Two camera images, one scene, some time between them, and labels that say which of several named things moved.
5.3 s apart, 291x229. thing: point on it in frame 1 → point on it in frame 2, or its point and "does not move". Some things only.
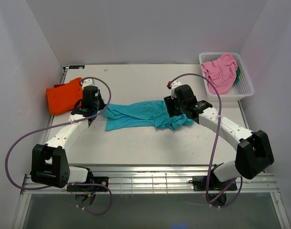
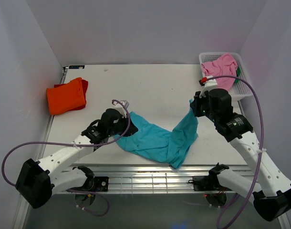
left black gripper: (102, 104) → (132, 129)
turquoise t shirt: (143, 114) → (171, 147)
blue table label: (76, 67) does not move
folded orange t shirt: (64, 98) does not move
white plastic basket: (243, 87) does not move
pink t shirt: (222, 72) does not move
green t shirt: (238, 72) does not move
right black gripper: (170, 101) → (196, 101)
